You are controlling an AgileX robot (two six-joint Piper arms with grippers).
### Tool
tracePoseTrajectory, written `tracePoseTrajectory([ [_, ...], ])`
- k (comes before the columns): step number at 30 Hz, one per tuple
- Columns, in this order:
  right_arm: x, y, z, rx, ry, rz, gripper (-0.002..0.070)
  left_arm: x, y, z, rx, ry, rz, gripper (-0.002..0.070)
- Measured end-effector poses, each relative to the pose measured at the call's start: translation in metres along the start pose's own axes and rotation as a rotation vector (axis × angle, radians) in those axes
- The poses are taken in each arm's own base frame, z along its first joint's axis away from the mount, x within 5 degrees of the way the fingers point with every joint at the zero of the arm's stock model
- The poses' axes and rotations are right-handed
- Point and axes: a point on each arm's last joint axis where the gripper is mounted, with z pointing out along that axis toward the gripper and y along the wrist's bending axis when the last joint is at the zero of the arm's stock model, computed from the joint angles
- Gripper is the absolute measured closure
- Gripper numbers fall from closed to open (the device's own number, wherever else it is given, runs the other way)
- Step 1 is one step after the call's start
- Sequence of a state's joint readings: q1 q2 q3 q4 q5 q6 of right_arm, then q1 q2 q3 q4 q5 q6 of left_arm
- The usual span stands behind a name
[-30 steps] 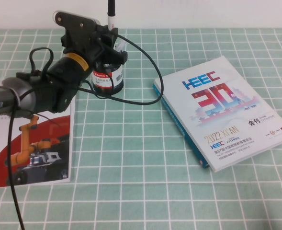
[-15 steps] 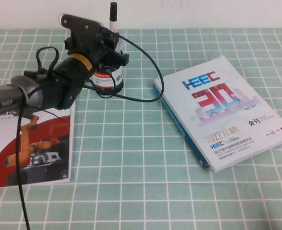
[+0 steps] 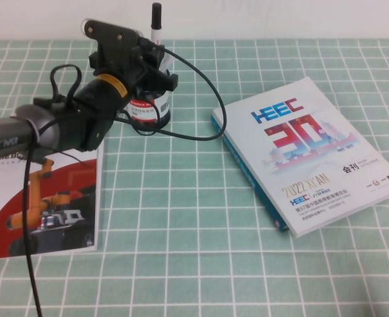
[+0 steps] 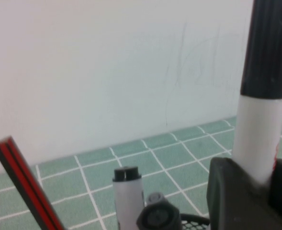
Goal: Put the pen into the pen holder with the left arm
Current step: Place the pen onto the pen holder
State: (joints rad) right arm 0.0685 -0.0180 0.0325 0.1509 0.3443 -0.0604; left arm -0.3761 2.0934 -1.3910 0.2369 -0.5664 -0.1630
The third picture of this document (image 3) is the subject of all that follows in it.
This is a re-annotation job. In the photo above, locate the clear plastic pen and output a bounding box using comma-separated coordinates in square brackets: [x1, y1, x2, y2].
[160, 53, 175, 72]

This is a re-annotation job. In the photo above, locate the white red robot brochure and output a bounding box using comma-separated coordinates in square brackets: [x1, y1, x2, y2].
[0, 145, 104, 262]

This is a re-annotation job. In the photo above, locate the white marker with black cap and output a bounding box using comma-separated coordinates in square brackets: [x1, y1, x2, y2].
[150, 2, 165, 48]

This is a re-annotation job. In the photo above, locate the black zip tie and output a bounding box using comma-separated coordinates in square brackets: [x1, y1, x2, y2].
[57, 151, 93, 170]

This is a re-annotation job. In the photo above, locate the black mesh pen holder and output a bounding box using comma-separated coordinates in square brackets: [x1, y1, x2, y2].
[122, 65, 172, 125]

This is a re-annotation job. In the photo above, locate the black camera cable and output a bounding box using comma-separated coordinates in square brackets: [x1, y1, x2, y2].
[21, 38, 230, 317]

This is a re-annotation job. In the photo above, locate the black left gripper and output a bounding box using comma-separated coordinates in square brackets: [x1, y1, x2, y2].
[88, 42, 180, 93]

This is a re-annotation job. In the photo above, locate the white HEEC catalogue book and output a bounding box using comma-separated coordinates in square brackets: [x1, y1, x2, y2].
[210, 76, 389, 238]

